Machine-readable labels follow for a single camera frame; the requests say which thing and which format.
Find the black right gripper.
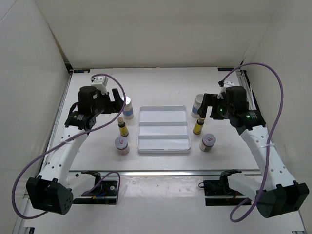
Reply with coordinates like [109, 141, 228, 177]
[197, 94, 234, 120]

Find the blue label jar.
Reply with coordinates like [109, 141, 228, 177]
[122, 96, 134, 119]
[191, 94, 203, 118]

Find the yellow small bottle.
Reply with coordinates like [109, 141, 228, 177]
[193, 117, 205, 135]
[117, 117, 129, 137]

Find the red label spice jar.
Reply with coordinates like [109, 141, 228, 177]
[115, 136, 130, 155]
[199, 133, 216, 152]

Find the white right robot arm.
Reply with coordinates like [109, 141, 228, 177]
[198, 86, 310, 218]

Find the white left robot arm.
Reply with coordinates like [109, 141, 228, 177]
[26, 86, 123, 215]

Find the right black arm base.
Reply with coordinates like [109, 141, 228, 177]
[198, 169, 245, 206]

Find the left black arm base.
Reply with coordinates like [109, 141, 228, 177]
[71, 171, 121, 205]

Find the white divided tray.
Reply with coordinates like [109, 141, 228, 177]
[137, 105, 191, 155]

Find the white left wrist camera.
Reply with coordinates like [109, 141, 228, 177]
[91, 76, 108, 95]

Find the aluminium front rail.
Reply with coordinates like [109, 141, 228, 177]
[69, 170, 262, 176]

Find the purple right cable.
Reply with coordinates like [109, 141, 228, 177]
[220, 63, 284, 223]

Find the purple cable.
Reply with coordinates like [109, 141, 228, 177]
[220, 63, 284, 223]
[11, 73, 127, 218]

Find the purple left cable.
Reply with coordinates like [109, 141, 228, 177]
[11, 73, 127, 218]

